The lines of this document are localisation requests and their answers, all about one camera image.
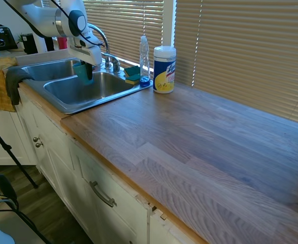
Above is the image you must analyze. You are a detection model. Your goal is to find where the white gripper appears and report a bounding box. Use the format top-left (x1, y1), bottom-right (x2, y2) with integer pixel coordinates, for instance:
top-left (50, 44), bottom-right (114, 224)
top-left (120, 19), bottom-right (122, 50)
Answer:
top-left (68, 44), bottom-right (103, 81)

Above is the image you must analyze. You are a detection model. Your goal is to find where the teal ceramic mug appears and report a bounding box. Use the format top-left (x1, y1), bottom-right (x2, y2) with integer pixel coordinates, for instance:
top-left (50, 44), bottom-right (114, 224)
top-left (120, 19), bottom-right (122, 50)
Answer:
top-left (73, 62), bottom-right (94, 86)

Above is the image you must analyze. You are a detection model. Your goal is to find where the stainless steel double sink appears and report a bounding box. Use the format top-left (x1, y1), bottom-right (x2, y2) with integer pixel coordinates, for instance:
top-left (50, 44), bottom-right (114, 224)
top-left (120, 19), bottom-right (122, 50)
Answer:
top-left (19, 57), bottom-right (153, 115)

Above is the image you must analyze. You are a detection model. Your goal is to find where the chrome faucet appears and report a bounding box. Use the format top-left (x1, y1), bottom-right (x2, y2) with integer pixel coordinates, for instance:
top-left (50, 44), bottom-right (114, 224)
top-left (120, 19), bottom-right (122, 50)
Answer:
top-left (87, 23), bottom-right (122, 75)

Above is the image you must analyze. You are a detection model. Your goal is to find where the red container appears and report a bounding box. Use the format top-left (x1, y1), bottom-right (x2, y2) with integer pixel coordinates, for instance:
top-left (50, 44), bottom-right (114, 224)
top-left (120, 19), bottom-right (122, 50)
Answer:
top-left (57, 36), bottom-right (68, 50)

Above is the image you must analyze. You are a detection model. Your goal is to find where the yellow sponge with green pad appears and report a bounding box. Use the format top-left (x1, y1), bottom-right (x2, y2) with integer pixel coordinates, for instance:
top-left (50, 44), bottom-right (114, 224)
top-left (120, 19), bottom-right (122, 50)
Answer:
top-left (125, 74), bottom-right (141, 86)

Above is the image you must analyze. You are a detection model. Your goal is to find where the narrow beige window blind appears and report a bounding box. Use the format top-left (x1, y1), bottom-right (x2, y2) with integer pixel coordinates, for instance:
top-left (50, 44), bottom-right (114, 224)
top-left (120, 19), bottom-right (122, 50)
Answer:
top-left (82, 0), bottom-right (165, 68)

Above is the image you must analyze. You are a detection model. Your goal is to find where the clear dish soap bottle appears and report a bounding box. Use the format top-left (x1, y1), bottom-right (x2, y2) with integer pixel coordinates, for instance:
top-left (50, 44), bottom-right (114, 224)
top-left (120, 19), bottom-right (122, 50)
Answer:
top-left (139, 35), bottom-right (151, 88)

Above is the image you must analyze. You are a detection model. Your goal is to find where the black box container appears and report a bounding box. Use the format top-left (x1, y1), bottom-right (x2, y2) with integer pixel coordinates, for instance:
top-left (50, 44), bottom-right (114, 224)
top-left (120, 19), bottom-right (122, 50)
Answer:
top-left (21, 33), bottom-right (38, 55)

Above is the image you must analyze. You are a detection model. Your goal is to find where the grey dish cloth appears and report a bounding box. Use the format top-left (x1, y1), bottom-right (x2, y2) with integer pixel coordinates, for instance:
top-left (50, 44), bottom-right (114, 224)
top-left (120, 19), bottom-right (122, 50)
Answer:
top-left (5, 66), bottom-right (36, 106)

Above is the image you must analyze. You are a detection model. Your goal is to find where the Lysol wipes canister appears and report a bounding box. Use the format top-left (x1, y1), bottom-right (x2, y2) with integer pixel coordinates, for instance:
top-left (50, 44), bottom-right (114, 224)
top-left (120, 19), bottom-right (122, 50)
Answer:
top-left (153, 45), bottom-right (177, 95)

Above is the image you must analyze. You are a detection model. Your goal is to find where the black toaster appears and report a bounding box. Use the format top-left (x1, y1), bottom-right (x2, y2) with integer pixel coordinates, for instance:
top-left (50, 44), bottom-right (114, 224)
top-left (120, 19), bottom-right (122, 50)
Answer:
top-left (0, 24), bottom-right (19, 51)

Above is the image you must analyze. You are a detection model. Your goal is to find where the white kitchen base cabinet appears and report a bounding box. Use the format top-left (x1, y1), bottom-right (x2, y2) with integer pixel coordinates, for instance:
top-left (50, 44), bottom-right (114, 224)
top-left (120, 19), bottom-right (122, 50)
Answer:
top-left (14, 88), bottom-right (210, 244)

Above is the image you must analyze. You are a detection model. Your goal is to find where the black tripod leg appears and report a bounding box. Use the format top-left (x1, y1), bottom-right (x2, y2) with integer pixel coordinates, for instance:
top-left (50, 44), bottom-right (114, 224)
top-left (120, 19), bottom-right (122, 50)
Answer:
top-left (0, 117), bottom-right (39, 190)

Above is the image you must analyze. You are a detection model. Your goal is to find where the black curved floor stand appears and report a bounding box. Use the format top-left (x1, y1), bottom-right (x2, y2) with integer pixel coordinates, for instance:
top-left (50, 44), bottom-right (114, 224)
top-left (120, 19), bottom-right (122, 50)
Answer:
top-left (0, 174), bottom-right (52, 244)

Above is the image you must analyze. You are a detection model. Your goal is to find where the wide beige window blind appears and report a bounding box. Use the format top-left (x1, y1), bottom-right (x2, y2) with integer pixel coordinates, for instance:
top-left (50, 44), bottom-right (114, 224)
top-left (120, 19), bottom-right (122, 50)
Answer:
top-left (174, 0), bottom-right (298, 127)

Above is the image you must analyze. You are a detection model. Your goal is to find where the white window frame post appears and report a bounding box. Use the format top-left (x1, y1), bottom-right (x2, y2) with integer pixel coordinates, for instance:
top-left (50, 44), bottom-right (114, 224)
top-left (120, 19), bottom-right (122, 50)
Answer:
top-left (162, 0), bottom-right (178, 48)

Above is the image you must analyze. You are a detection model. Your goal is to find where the metal bar drawer handle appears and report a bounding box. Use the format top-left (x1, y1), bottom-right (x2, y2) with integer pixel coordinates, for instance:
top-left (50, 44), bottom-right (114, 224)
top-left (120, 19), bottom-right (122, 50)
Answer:
top-left (88, 180), bottom-right (118, 208)

